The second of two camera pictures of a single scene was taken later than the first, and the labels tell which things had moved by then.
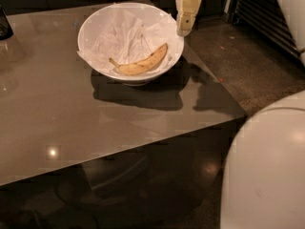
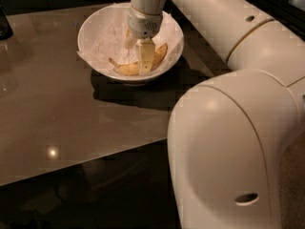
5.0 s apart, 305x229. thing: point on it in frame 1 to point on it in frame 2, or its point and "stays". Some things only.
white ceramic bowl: [131, 42] stays
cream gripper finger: [189, 0] to [146, 53]
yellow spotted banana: [139, 68] stays
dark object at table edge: [6, 28] stays
